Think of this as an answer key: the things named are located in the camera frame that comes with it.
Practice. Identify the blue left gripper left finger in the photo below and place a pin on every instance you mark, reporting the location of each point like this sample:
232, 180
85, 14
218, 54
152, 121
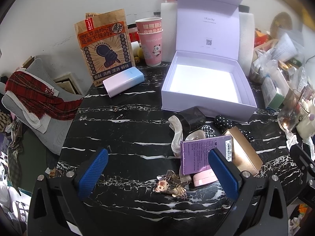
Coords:
89, 172

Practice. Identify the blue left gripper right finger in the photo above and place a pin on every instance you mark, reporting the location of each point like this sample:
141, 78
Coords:
226, 173

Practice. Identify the pink round compact case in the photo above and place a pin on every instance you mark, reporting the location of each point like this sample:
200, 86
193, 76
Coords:
204, 177

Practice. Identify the gold rectangular box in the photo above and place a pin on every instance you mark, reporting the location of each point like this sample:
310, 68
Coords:
243, 154

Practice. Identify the purple eyes product box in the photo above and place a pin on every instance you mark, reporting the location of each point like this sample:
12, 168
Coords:
194, 153

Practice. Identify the black white gingham scrunchie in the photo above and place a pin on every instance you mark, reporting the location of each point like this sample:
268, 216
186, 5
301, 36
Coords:
209, 131

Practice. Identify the black polka dot scrunchie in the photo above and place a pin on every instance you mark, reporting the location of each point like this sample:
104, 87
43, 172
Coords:
223, 124

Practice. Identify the gold butterfly hair clip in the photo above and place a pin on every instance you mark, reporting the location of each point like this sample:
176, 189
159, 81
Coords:
171, 184

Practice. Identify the black translucent hair claw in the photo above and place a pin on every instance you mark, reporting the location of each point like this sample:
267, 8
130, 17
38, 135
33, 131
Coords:
191, 119

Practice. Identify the pearl wavy hair claw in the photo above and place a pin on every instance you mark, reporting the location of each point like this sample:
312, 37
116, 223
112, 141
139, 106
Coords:
176, 126

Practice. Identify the clear wine glass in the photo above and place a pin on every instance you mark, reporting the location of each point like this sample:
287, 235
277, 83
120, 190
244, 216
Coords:
293, 112

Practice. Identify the grey cushion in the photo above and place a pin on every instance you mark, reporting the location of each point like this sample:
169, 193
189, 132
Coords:
51, 132

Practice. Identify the green white medicine box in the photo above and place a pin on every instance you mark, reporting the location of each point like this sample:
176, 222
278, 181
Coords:
272, 95

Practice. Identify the red plaid scarf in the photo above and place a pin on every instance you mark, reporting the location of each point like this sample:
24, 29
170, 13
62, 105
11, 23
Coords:
39, 99

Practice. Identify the lavender open gift box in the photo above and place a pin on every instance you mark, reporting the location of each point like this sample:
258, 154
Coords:
205, 72

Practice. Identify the pink blue gradient case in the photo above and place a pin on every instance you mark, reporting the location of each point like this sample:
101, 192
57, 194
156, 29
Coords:
123, 81

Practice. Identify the white printed paper sheet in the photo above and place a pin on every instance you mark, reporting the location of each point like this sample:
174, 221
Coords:
286, 49

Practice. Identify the brown paper snack bag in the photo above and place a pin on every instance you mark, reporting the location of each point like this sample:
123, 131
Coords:
105, 44

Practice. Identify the woven straw fan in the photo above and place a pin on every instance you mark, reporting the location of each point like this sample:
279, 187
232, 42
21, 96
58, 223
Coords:
281, 21

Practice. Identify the lower pink panda cup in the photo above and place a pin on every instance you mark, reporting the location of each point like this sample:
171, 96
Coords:
152, 47

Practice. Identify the white foam block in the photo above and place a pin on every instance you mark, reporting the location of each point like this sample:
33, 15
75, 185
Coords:
168, 14

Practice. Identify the picture frame on floor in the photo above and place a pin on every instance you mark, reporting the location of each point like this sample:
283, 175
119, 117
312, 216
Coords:
68, 83

